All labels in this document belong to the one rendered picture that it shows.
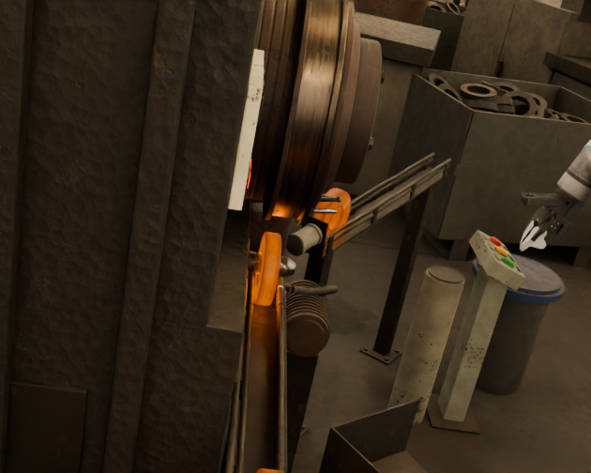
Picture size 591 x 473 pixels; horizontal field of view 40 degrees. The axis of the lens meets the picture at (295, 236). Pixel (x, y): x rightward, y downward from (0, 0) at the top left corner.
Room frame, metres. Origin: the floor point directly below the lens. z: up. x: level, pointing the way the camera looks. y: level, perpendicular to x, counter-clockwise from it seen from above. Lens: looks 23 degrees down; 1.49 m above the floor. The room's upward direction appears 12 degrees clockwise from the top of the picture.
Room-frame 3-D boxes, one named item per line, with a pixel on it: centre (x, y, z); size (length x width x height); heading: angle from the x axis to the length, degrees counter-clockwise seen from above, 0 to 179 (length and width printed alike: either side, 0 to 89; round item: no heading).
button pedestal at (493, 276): (2.31, -0.62, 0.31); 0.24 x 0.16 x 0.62; 6
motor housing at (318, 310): (1.89, -0.06, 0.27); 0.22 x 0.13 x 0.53; 6
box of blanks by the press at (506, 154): (4.13, -0.97, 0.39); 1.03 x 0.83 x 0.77; 111
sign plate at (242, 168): (1.20, 0.11, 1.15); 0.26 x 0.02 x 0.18; 6
